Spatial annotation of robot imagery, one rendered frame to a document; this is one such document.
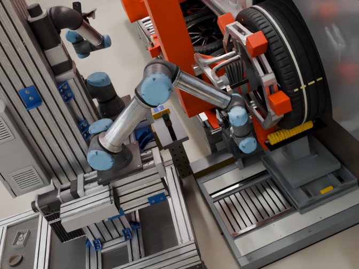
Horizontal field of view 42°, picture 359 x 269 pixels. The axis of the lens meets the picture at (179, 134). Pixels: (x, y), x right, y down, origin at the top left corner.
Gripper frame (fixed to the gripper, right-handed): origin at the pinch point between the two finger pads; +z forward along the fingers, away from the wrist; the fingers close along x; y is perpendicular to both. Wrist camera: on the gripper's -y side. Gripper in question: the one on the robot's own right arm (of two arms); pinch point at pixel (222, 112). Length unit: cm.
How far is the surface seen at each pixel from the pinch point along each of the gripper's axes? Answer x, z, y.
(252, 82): -21.2, 10.2, 2.6
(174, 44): 4, 54, 19
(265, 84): -21.2, -9.8, 11.5
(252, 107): -22.1, 24.7, -21.1
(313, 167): -41, 2, -61
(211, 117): -8, 83, -56
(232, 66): -11.2, 1.0, 21.0
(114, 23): 20, 413, -83
